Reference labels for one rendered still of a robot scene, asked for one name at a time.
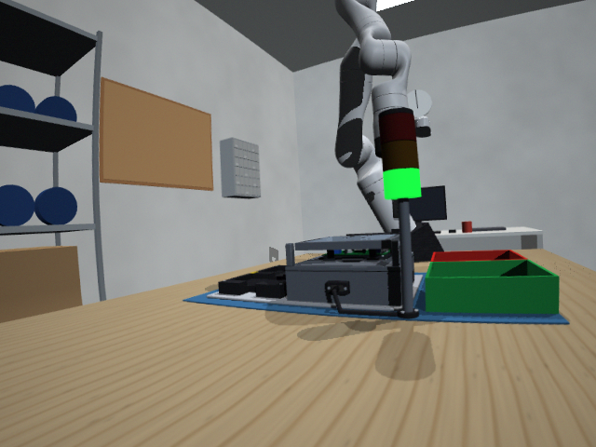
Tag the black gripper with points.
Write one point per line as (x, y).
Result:
(378, 153)

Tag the green circuit board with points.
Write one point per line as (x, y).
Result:
(357, 252)

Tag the red bin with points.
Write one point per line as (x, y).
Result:
(457, 256)

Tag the green bin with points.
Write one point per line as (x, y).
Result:
(491, 287)

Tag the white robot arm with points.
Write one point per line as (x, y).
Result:
(365, 58)

